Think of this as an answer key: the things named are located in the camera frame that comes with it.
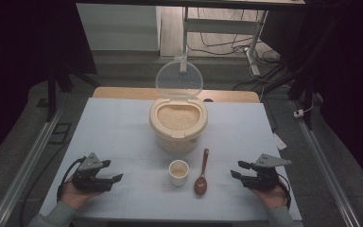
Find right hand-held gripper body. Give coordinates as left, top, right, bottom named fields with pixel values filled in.
left=240, top=153, right=292, bottom=192

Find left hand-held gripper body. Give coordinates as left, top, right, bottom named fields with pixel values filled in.
left=72, top=152, right=113, bottom=194

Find brown wooden spoon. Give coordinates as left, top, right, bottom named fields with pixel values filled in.
left=193, top=148, right=211, bottom=197

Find white cup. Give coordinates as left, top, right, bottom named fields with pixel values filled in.
left=168, top=159, right=190, bottom=187

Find cream rice container with lid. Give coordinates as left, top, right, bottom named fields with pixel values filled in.
left=148, top=59, right=209, bottom=156

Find person's right hand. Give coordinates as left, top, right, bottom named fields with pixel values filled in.
left=250, top=182, right=290, bottom=212

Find person's left hand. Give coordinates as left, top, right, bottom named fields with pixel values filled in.
left=59, top=174, right=104, bottom=211

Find white paper tag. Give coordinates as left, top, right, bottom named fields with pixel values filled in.
left=271, top=131, right=288, bottom=151

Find white table sheet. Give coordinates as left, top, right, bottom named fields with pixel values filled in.
left=39, top=96, right=303, bottom=222

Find black floor plate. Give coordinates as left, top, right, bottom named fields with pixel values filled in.
left=47, top=122, right=73, bottom=146

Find black tripod stand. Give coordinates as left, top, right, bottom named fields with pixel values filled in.
left=232, top=61, right=317, bottom=131

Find dark curtain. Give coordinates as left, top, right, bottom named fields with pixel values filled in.
left=260, top=0, right=363, bottom=197
left=0, top=0, right=98, bottom=172

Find white cabinet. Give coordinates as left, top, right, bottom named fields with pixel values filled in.
left=76, top=3, right=162, bottom=52

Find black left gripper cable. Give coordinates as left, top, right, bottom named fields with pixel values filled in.
left=56, top=156, right=88, bottom=203

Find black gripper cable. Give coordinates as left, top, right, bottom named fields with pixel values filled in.
left=56, top=156, right=88, bottom=203
left=275, top=172, right=293, bottom=210

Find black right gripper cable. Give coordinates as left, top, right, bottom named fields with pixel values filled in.
left=275, top=172, right=293, bottom=210

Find aluminium rail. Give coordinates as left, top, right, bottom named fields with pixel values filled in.
left=288, top=99, right=362, bottom=227
left=0, top=106, right=66, bottom=227

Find black floor cables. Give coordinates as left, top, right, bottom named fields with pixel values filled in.
left=186, top=8, right=282, bottom=65

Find white desk frame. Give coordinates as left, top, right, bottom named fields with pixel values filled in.
left=180, top=6, right=269, bottom=77

